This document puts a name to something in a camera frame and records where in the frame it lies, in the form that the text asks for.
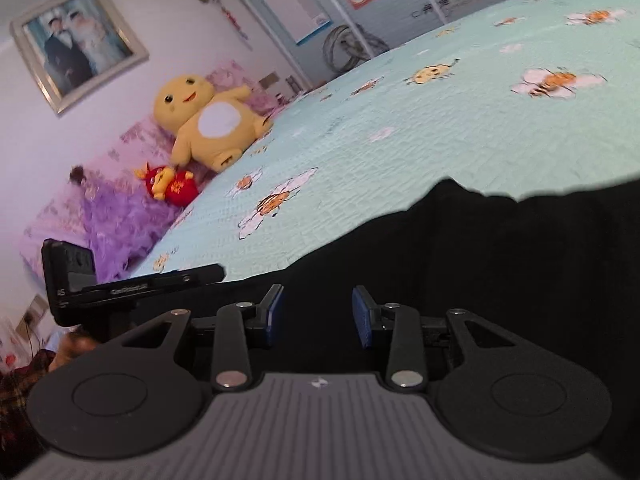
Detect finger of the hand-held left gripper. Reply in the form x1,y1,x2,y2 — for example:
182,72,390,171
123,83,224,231
131,262,227,287

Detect blue bordered paper poster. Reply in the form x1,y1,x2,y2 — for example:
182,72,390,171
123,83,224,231
259,0,333,46

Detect person's left forearm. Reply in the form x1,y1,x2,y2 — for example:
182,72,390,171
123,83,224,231
0,349,57,461

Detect person's left hand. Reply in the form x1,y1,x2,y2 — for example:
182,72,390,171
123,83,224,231
50,333,100,372

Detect red plush toy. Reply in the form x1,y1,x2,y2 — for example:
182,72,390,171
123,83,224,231
132,162,198,206

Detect white sliding door wardrobe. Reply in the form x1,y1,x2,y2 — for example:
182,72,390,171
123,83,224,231
215,0,640,88

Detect doll in purple dress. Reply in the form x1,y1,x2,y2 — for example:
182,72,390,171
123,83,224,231
20,164,198,283

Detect framed wedding photo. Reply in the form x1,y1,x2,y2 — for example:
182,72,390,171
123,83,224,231
10,0,150,117

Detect pink floral blanket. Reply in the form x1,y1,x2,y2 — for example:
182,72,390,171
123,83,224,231
20,57,301,281

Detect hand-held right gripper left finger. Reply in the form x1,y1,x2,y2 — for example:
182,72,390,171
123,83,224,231
120,284,287,393

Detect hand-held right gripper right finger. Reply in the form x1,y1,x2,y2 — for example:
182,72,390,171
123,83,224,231
351,285,521,391

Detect yellow plush toy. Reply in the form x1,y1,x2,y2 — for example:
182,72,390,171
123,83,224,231
152,74,275,173

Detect black pants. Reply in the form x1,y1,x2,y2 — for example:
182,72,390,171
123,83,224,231
132,176,640,461

